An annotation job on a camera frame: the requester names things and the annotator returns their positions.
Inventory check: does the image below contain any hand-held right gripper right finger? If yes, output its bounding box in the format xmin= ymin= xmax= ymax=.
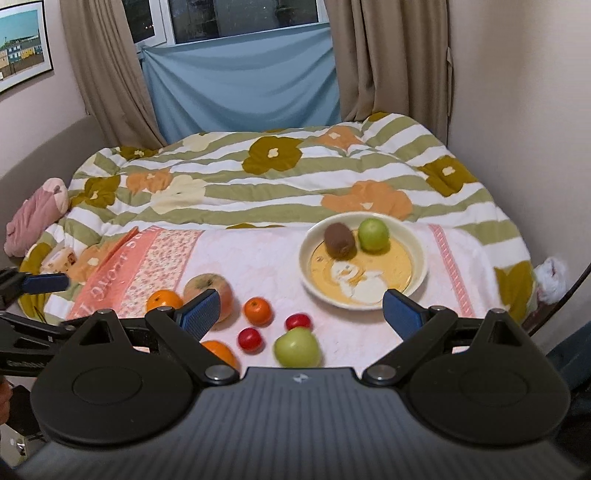
xmin=362 ymin=288 xmax=532 ymax=387

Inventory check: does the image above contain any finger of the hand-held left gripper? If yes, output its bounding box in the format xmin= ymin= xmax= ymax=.
xmin=0 ymin=311 xmax=81 ymax=344
xmin=0 ymin=269 xmax=71 ymax=308

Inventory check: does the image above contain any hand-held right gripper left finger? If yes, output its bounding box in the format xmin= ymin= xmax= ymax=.
xmin=69 ymin=288 xmax=241 ymax=387

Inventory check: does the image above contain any red yellow apple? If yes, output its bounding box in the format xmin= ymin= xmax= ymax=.
xmin=183 ymin=273 xmax=234 ymax=324

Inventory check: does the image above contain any large orange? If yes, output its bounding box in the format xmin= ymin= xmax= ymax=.
xmin=146 ymin=289 xmax=184 ymax=313
xmin=201 ymin=340 xmax=238 ymax=370

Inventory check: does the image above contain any cream yellow printed bowl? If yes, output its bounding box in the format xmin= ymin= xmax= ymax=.
xmin=299 ymin=212 xmax=429 ymax=311

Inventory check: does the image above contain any small mandarin orange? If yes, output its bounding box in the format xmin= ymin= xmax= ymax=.
xmin=243 ymin=297 xmax=273 ymax=326

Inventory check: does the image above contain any large green apple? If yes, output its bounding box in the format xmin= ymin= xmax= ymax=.
xmin=274 ymin=327 xmax=322 ymax=368

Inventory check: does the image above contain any small yellow packet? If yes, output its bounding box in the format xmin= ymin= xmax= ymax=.
xmin=41 ymin=247 xmax=77 ymax=274

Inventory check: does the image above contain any pink plush toy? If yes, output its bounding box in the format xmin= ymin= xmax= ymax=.
xmin=4 ymin=178 xmax=70 ymax=258

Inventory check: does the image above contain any pink white printed towel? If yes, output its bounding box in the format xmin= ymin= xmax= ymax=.
xmin=65 ymin=224 xmax=504 ymax=370

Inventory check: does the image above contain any small green apple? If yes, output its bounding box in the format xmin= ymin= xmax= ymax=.
xmin=358 ymin=218 xmax=391 ymax=253

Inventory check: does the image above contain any brown kiwi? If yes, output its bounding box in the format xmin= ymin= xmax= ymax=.
xmin=324 ymin=222 xmax=357 ymax=259

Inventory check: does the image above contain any grey headboard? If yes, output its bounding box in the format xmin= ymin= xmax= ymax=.
xmin=0 ymin=115 xmax=112 ymax=241

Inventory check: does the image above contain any floral striped quilt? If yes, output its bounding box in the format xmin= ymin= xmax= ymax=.
xmin=18 ymin=112 xmax=539 ymax=324

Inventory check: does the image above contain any white plastic bag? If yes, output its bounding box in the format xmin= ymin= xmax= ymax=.
xmin=534 ymin=256 xmax=570 ymax=305

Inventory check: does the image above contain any beige curtain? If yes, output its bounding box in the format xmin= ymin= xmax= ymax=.
xmin=323 ymin=0 xmax=451 ymax=144
xmin=60 ymin=0 xmax=167 ymax=149

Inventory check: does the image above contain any blue cloth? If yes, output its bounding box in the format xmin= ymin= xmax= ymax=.
xmin=139 ymin=25 xmax=342 ymax=144

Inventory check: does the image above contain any window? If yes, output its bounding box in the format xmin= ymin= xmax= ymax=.
xmin=121 ymin=0 xmax=331 ymax=56

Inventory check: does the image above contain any black cable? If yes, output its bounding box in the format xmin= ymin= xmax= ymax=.
xmin=529 ymin=263 xmax=591 ymax=337

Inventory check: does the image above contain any framed wall picture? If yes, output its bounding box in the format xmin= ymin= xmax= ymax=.
xmin=0 ymin=0 xmax=55 ymax=95

